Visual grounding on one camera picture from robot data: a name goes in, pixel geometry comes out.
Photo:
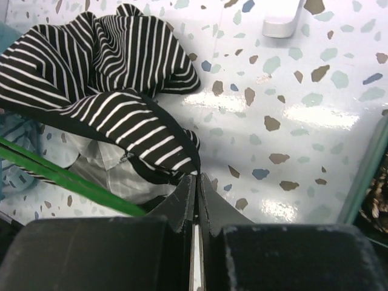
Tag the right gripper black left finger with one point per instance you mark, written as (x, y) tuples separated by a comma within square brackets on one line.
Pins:
[(152, 252)]

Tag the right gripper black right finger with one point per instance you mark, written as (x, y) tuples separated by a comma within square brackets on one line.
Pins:
[(238, 254)]

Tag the green hanger with brass hook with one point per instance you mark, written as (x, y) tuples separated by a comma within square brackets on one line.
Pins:
[(68, 180)]

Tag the black white striped tank top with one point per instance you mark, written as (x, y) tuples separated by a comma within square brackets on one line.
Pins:
[(97, 77)]

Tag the green compartment tray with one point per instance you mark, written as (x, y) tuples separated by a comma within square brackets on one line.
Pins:
[(350, 212)]

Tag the brown leopard rolled tie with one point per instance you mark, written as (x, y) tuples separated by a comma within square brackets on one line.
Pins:
[(374, 206)]

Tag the translucent teal laundry basket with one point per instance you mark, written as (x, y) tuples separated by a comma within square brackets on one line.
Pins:
[(19, 130)]

